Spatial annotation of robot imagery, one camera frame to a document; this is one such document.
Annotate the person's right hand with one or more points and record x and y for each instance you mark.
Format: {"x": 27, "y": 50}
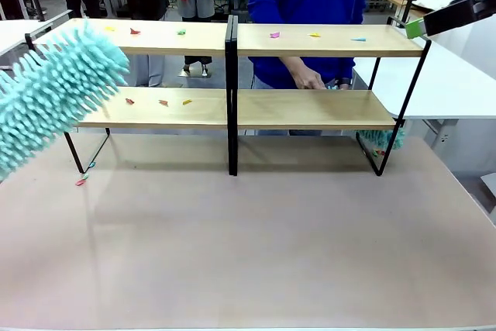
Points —
{"x": 310, "y": 79}

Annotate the person's right forearm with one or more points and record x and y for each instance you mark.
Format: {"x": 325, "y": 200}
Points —
{"x": 292, "y": 63}

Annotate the yellow paper scrap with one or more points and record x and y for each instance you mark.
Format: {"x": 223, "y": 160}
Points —
{"x": 187, "y": 102}
{"x": 109, "y": 29}
{"x": 314, "y": 35}

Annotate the wooden work table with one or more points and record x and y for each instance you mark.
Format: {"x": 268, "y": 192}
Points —
{"x": 399, "y": 1}

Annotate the teal chenille duster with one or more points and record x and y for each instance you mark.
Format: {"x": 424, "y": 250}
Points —
{"x": 58, "y": 87}
{"x": 372, "y": 138}

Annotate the wooden two-tier shelf unit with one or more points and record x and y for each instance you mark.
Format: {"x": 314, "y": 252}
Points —
{"x": 174, "y": 42}
{"x": 329, "y": 46}

